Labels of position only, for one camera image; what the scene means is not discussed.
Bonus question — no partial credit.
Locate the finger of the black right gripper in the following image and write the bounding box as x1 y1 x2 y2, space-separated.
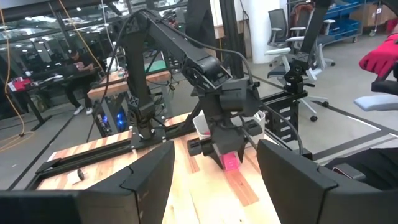
237 141 247 164
211 151 228 170

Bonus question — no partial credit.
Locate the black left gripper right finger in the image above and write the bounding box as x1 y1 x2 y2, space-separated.
256 139 398 224

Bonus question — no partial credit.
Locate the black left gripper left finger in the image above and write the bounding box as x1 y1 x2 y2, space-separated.
0 139 176 224

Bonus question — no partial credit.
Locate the pink wall charger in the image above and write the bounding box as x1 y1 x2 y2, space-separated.
219 151 242 172

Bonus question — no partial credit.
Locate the black mesh office chair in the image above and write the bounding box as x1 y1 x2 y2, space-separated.
267 8 307 50

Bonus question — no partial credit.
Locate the black office desk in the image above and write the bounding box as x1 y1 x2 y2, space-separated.
6 66 103 132

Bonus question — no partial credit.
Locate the grey plastic bin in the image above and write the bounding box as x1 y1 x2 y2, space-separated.
192 110 266 141

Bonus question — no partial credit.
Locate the black labelled drawer cabinet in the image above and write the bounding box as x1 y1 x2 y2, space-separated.
262 90 309 142

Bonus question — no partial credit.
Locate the white sticker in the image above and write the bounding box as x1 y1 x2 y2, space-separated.
66 170 83 185

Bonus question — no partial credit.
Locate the computer tower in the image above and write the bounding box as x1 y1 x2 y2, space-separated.
92 99 132 138

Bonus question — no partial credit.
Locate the black padded seat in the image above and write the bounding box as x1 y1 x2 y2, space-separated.
325 147 398 192

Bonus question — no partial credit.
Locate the wooden workbench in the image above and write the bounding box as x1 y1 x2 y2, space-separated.
86 69 173 101

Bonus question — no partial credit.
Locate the chair with blue-grey seat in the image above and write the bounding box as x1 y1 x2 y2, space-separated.
354 62 398 113

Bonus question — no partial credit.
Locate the person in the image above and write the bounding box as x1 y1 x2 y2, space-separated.
65 49 96 116

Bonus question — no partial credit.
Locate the white jug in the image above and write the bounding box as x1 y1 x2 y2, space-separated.
106 57 119 73

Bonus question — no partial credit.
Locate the blue shelf cart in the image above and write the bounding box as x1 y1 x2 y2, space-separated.
323 0 366 43

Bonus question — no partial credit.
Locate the red box on desk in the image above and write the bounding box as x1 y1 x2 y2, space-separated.
7 77 34 93

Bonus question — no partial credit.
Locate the cardboard box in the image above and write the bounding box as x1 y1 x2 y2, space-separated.
351 2 398 29

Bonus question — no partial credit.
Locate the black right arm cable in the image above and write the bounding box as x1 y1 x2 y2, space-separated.
239 49 305 155

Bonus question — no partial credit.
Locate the black camera stand pole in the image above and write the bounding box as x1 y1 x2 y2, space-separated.
284 0 332 95

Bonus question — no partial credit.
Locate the black structural post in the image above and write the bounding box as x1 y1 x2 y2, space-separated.
218 0 245 80

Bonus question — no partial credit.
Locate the white frame office chair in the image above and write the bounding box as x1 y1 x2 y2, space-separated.
264 33 336 123

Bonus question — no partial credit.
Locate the yellow hanging cable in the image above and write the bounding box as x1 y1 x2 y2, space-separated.
58 0 105 71
0 8 35 151

